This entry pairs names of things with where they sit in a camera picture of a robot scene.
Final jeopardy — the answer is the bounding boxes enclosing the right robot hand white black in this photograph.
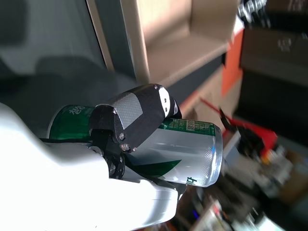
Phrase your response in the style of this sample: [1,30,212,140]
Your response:
[0,83,186,231]

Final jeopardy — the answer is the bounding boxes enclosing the green silver drink can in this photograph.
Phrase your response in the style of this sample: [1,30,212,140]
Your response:
[49,104,223,187]

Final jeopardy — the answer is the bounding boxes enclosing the open cardboard box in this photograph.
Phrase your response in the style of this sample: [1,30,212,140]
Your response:
[86,0,244,89]

